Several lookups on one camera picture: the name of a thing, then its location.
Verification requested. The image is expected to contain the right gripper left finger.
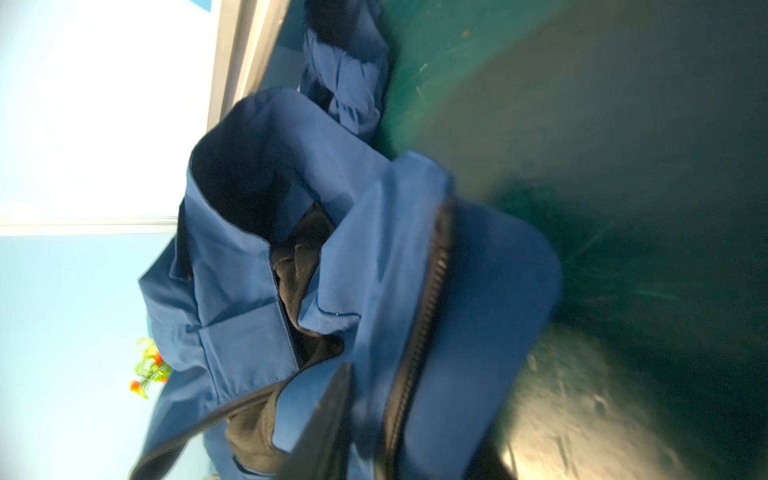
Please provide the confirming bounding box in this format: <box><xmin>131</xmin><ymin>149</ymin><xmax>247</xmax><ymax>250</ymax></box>
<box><xmin>275</xmin><ymin>363</ymin><xmax>354</xmax><ymax>480</ymax></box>

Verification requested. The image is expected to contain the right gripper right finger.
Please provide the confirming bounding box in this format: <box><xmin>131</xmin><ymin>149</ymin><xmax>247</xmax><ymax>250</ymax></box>
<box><xmin>465</xmin><ymin>440</ymin><xmax>516</xmax><ymax>480</ymax></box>

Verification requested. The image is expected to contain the navy blue zip jacket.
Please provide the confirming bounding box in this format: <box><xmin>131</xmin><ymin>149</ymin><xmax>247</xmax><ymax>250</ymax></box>
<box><xmin>132</xmin><ymin>1</ymin><xmax>562</xmax><ymax>479</ymax></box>

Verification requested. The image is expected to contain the potted flower plant white pot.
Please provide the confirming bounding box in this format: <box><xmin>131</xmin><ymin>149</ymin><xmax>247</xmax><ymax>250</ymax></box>
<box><xmin>129</xmin><ymin>337</ymin><xmax>172</xmax><ymax>399</ymax></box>

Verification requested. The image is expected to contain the aluminium frame back bar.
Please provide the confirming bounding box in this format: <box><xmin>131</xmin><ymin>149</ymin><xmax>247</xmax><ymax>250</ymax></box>
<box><xmin>206</xmin><ymin>0</ymin><xmax>291</xmax><ymax>129</ymax></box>

